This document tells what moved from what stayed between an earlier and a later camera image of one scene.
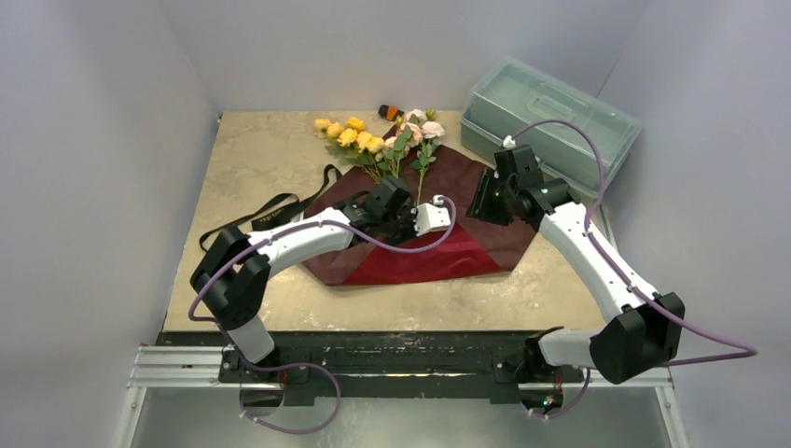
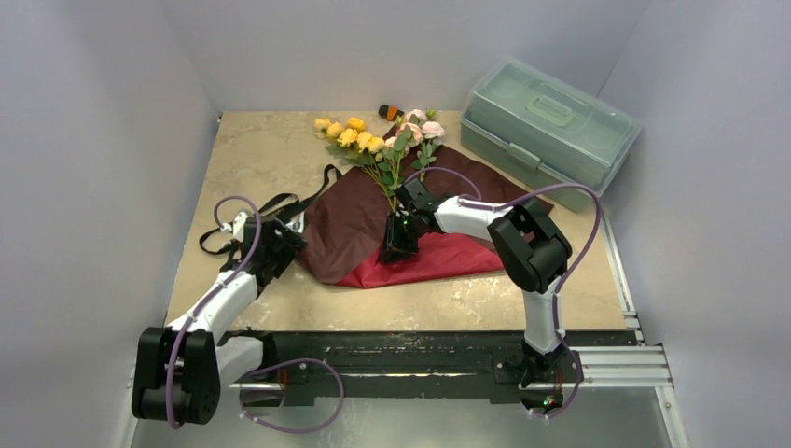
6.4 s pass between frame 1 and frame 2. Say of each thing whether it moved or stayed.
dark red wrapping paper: moved
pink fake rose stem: stayed
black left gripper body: moved
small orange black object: stayed
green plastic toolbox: stayed
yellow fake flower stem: stayed
